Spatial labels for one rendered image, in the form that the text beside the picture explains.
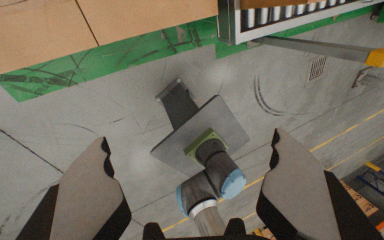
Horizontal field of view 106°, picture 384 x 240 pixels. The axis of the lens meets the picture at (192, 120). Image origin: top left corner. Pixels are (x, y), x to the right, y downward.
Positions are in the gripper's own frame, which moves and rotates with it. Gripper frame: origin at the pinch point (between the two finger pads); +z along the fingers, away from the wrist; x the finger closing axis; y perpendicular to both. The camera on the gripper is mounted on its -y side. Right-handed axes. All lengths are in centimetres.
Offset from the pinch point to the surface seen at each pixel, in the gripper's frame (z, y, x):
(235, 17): 76, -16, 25
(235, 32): 78, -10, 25
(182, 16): 75, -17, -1
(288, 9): 95, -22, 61
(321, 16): 97, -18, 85
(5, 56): 54, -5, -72
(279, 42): 120, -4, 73
